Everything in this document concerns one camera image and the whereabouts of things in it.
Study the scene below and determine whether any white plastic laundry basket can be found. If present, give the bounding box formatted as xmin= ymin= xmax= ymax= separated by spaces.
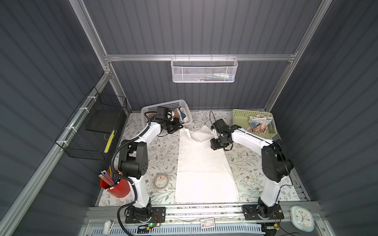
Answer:
xmin=141 ymin=99 xmax=193 ymax=127

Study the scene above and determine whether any blue beige Doraemon towel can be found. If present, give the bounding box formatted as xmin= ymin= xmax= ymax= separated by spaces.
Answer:
xmin=178 ymin=106 xmax=188 ymax=124

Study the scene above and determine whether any green perforated plastic basket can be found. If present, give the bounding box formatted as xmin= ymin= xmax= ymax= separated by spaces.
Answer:
xmin=232 ymin=109 xmax=278 ymax=140

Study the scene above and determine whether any patterned cloth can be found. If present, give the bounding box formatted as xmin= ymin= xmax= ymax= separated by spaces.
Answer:
xmin=247 ymin=115 xmax=273 ymax=133

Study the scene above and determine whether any white towel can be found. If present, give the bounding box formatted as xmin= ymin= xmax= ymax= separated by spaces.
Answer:
xmin=175 ymin=125 xmax=239 ymax=204

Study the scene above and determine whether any orange towel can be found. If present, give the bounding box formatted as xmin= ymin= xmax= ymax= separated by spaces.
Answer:
xmin=171 ymin=108 xmax=182 ymax=123

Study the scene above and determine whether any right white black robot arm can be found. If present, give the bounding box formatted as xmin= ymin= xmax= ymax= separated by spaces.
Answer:
xmin=210 ymin=119 xmax=294 ymax=209

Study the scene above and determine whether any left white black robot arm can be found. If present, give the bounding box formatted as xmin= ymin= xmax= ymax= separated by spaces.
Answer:
xmin=116 ymin=106 xmax=189 ymax=208

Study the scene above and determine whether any clear tape roll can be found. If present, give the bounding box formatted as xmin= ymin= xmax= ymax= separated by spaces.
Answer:
xmin=153 ymin=173 xmax=170 ymax=190

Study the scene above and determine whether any red pencil cup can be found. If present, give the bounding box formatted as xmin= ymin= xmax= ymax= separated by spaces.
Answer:
xmin=98 ymin=169 xmax=131 ymax=198

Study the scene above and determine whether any red white label card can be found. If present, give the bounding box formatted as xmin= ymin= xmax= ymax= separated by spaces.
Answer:
xmin=200 ymin=217 xmax=216 ymax=229

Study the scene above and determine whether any white round clock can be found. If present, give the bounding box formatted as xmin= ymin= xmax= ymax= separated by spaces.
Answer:
xmin=290 ymin=206 xmax=315 ymax=232

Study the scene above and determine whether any white wire wall basket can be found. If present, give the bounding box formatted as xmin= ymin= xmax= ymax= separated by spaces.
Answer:
xmin=170 ymin=56 xmax=238 ymax=83

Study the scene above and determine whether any black wire wall basket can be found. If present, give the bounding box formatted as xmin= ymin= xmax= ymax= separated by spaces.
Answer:
xmin=56 ymin=88 xmax=128 ymax=161

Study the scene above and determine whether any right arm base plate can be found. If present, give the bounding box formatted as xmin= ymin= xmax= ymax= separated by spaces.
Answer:
xmin=242 ymin=204 xmax=284 ymax=220

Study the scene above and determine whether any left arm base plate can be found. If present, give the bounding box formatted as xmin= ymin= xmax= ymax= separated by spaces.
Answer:
xmin=124 ymin=206 xmax=166 ymax=224

